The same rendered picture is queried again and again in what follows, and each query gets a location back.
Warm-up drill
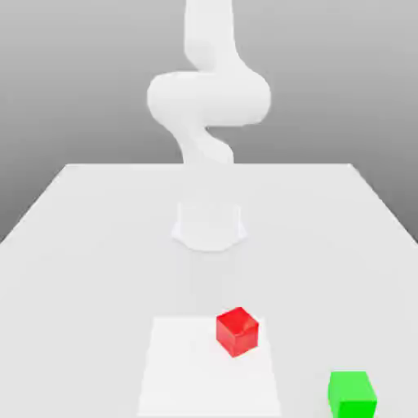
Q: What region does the small red cube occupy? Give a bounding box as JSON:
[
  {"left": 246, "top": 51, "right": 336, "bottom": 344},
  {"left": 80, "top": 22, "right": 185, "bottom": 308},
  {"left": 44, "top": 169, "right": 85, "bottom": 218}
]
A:
[{"left": 215, "top": 305, "right": 260, "bottom": 358}]

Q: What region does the small green cube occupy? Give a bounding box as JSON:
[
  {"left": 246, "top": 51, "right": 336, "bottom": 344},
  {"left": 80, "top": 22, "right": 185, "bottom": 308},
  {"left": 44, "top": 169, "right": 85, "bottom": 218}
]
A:
[{"left": 327, "top": 370, "right": 379, "bottom": 418}]

